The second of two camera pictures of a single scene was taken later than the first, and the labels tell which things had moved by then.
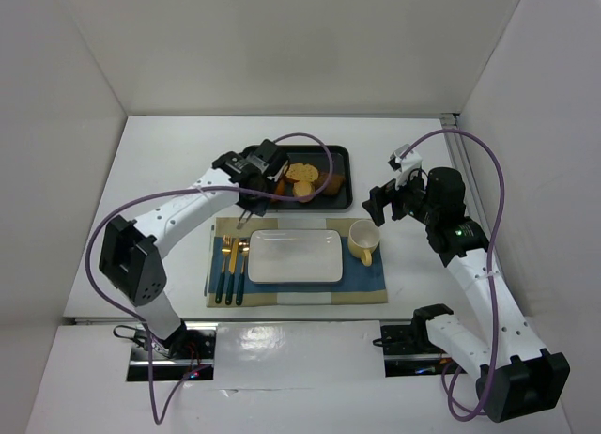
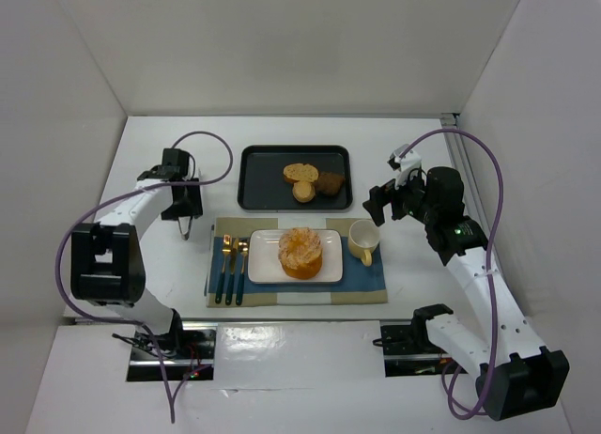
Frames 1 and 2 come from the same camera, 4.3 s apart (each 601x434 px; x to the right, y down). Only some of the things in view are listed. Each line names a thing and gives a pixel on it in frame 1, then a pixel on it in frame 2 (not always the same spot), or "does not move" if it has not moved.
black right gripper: (389, 201) does not move
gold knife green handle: (232, 269) does not move
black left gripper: (254, 201) to (183, 210)
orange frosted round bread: (281, 188) to (300, 253)
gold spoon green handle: (244, 248) does not move
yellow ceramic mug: (362, 239) does not move
